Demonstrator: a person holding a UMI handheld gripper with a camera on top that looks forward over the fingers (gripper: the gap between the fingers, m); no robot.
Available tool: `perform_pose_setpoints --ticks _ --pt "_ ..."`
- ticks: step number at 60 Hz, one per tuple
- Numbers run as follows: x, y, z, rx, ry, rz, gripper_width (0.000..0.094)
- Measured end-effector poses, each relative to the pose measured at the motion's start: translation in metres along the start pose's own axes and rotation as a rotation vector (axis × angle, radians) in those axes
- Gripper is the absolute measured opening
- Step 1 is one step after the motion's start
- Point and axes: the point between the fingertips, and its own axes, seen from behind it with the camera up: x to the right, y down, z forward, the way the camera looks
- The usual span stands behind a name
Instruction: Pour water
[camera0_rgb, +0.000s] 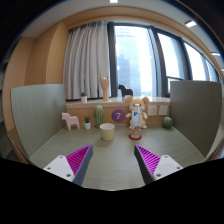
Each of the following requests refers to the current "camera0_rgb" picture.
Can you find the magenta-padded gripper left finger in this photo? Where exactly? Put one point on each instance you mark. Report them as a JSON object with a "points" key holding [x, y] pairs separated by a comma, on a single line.
{"points": [[61, 166]]}

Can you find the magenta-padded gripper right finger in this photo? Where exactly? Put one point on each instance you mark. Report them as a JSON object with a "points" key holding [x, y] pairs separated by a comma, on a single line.
{"points": [[165, 166]]}

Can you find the clear labelled drink bottle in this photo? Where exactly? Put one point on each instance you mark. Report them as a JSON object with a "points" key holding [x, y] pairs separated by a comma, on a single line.
{"points": [[136, 120]]}

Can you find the round green cactus ornament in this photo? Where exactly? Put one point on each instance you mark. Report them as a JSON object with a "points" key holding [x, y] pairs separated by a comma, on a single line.
{"points": [[167, 123]]}

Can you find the pink wooden horse figure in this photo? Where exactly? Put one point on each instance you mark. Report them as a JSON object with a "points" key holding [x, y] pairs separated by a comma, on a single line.
{"points": [[70, 120]]}

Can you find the small plant in white pot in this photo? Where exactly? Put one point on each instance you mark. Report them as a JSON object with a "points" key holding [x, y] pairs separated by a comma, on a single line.
{"points": [[84, 99], [87, 125]]}

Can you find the beige plush mouse toy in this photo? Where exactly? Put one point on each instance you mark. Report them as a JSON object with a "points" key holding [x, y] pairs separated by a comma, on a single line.
{"points": [[144, 115]]}

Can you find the grey-green desk partition panel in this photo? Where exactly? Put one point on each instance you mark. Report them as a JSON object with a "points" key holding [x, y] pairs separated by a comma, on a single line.
{"points": [[38, 116], [196, 113]]}

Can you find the cream plastic cup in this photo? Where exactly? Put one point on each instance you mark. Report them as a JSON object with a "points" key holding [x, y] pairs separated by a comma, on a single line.
{"points": [[107, 132]]}

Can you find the wooden desk back ledge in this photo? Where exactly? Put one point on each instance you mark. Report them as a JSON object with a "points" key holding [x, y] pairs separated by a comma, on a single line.
{"points": [[81, 110]]}

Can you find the tall green cactus ornament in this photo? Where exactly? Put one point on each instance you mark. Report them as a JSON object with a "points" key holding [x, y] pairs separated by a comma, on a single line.
{"points": [[98, 116]]}

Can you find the round purple number sign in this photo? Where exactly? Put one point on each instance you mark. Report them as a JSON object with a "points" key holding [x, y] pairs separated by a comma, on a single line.
{"points": [[118, 115]]}

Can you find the black horse figure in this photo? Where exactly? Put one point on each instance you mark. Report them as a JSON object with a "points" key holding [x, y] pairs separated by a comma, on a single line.
{"points": [[125, 90]]}

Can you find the wooden hand model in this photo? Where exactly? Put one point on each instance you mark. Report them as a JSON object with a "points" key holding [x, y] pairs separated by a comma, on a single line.
{"points": [[105, 86]]}

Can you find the grey-white curtain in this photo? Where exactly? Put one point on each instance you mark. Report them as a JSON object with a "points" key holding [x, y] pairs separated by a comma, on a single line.
{"points": [[86, 60]]}

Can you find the dark-framed window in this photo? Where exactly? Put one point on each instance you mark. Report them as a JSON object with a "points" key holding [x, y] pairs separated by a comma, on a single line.
{"points": [[133, 60]]}

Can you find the ceiling lights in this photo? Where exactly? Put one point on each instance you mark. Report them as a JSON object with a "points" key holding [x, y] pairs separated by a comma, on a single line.
{"points": [[190, 23]]}

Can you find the white wall socket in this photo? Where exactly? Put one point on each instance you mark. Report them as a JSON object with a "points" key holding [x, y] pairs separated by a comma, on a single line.
{"points": [[152, 110], [163, 110]]}

